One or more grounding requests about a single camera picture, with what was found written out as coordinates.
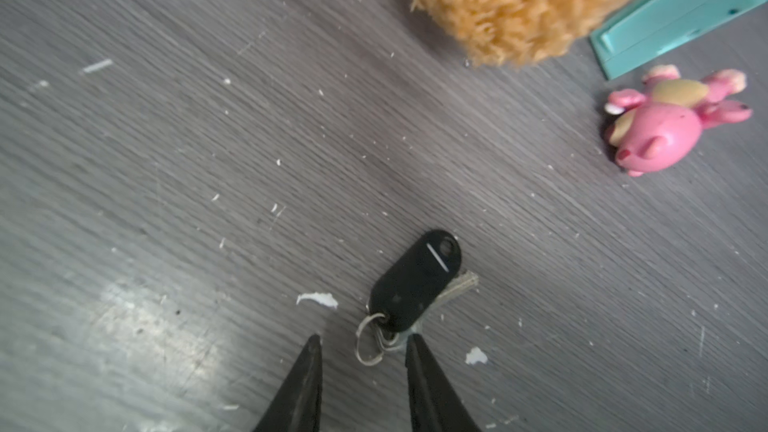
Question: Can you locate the teal toy block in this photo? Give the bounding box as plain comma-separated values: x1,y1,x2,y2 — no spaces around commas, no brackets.
589,0,767,80

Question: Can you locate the pink toy figure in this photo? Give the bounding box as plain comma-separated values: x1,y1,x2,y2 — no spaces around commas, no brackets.
604,64,753,177

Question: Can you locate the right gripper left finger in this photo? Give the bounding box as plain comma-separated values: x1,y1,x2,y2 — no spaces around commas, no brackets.
254,334,323,432

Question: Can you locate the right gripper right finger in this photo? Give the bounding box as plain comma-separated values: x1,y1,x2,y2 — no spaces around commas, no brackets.
405,334,480,432

